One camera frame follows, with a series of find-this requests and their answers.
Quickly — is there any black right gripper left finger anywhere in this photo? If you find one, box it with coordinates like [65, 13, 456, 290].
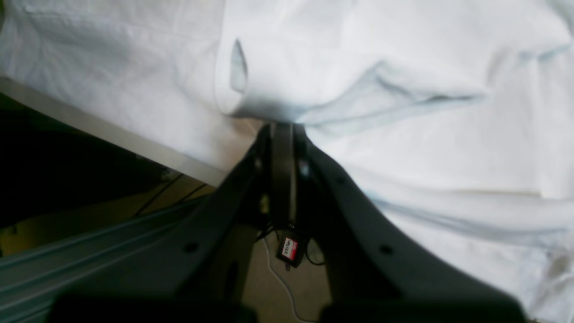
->
[47, 125, 273, 323]

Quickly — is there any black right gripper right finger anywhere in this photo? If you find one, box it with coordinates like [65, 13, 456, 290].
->
[292, 126, 526, 323]

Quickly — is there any white T-shirt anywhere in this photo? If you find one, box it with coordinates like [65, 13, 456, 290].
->
[1, 0, 573, 323]

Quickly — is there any black device red label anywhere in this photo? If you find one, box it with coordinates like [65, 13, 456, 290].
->
[275, 235, 304, 268]

